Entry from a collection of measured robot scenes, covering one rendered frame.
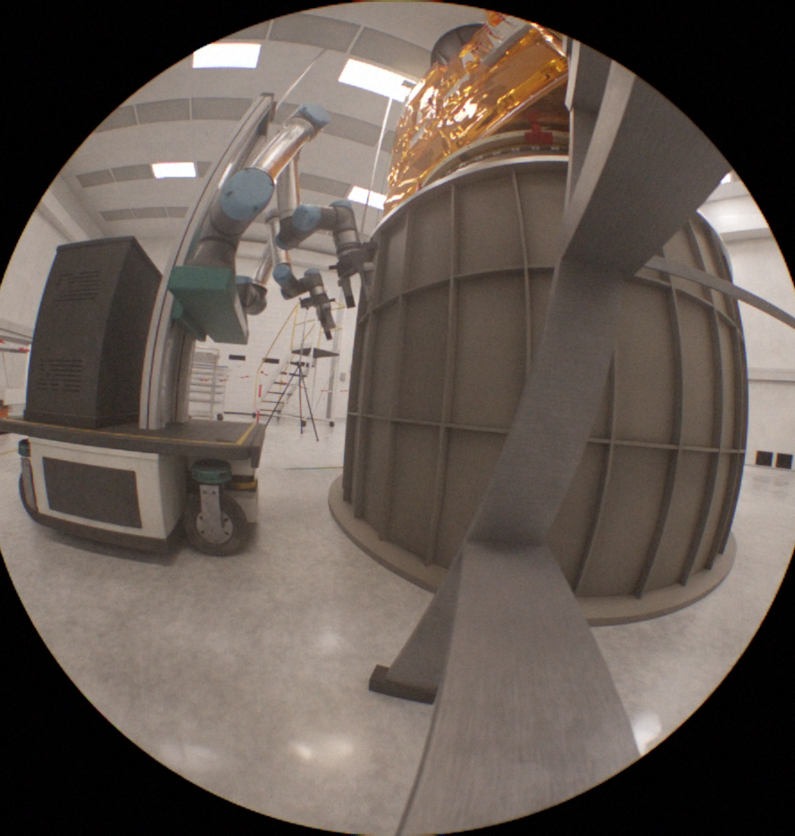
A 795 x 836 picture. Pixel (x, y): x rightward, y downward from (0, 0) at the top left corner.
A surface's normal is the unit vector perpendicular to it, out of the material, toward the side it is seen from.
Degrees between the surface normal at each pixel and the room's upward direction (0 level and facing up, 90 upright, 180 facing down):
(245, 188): 98
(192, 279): 90
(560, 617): 0
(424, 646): 93
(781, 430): 90
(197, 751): 0
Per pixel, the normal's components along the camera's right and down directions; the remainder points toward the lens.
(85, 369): 0.43, 0.06
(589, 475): -0.41, -0.01
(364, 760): 0.08, -1.00
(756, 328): -0.89, -0.07
